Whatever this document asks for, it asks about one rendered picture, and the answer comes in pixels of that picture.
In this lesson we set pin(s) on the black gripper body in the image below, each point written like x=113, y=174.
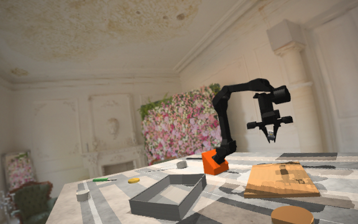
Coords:
x=285, y=119

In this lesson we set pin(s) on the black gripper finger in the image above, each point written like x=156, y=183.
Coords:
x=265, y=131
x=275, y=128

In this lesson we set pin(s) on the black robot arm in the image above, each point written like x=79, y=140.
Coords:
x=219, y=102

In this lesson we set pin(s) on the yellow round disc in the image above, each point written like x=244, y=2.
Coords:
x=135, y=180

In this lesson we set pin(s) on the beige short cylinder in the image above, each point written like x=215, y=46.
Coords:
x=83, y=195

